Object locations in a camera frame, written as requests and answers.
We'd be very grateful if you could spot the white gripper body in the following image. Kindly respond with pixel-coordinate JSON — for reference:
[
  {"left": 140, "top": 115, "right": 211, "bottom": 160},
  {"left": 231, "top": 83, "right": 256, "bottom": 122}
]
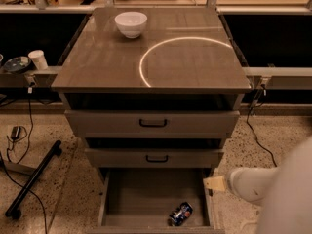
[{"left": 226, "top": 167, "right": 279, "bottom": 206}]

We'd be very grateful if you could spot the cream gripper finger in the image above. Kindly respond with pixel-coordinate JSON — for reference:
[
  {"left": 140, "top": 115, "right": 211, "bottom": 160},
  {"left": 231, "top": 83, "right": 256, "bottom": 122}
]
[{"left": 203, "top": 176, "right": 226, "bottom": 192}]

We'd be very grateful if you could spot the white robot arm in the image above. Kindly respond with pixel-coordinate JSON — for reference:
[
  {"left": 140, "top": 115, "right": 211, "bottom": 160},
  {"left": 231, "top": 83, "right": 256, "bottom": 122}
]
[{"left": 203, "top": 137, "right": 312, "bottom": 234}]

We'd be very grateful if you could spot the crushed blue pepsi can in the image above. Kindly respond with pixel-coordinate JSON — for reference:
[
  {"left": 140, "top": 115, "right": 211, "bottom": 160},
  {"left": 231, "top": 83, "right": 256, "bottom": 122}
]
[{"left": 169, "top": 202, "right": 193, "bottom": 226}]

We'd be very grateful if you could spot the open bottom drawer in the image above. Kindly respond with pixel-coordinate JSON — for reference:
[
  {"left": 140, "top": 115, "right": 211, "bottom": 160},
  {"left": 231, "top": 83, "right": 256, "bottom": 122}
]
[{"left": 88, "top": 168, "right": 225, "bottom": 234}]

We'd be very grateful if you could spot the brown drawer cabinet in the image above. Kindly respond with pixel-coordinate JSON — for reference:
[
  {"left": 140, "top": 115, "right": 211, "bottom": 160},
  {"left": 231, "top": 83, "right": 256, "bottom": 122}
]
[{"left": 51, "top": 6, "right": 253, "bottom": 234}]

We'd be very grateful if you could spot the white ceramic bowl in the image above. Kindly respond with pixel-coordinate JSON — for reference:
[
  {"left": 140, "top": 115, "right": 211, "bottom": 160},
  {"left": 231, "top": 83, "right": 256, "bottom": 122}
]
[{"left": 114, "top": 11, "right": 147, "bottom": 39}]

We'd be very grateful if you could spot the black metal stand leg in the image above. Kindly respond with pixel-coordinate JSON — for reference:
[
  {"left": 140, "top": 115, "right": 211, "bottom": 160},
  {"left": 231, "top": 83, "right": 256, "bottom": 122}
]
[{"left": 5, "top": 140, "right": 62, "bottom": 219}]

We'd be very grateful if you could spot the black power adapter left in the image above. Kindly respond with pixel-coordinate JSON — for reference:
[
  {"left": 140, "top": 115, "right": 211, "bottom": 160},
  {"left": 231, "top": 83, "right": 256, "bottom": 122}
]
[{"left": 10, "top": 126, "right": 20, "bottom": 140}]

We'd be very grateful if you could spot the white paper cup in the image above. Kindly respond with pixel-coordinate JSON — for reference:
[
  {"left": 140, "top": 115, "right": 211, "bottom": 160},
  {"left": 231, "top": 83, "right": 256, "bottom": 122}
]
[{"left": 28, "top": 50, "right": 48, "bottom": 70}]

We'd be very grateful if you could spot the dark blue plate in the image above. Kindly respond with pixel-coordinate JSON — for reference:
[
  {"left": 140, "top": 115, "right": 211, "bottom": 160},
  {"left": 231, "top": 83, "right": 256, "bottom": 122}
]
[{"left": 3, "top": 56, "right": 31, "bottom": 74}]

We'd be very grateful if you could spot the black cable right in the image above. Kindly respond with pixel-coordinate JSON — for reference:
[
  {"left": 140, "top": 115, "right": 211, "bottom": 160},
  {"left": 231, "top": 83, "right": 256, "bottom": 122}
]
[{"left": 245, "top": 81, "right": 279, "bottom": 168}]

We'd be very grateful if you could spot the black cable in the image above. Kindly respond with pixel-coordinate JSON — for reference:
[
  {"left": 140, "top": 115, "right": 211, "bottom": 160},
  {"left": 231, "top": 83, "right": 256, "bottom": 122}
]
[
  {"left": 0, "top": 81, "right": 49, "bottom": 234},
  {"left": 245, "top": 81, "right": 279, "bottom": 168}
]

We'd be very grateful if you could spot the middle drawer with handle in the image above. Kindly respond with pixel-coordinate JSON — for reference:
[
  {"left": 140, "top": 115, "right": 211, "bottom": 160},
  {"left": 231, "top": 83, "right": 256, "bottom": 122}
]
[{"left": 85, "top": 148, "right": 223, "bottom": 168}]

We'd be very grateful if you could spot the drawer with handle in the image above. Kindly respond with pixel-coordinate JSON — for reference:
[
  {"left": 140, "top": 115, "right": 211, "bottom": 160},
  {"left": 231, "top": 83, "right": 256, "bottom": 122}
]
[
  {"left": 65, "top": 110, "right": 239, "bottom": 139},
  {"left": 85, "top": 148, "right": 223, "bottom": 168}
]

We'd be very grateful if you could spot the top drawer with handle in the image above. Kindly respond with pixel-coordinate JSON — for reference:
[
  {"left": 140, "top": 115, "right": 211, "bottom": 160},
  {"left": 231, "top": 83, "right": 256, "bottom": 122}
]
[{"left": 65, "top": 110, "right": 239, "bottom": 139}]

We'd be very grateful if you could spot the black cable left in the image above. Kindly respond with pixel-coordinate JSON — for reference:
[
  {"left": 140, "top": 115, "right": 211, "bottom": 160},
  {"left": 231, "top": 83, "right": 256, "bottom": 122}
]
[{"left": 0, "top": 81, "right": 49, "bottom": 234}]

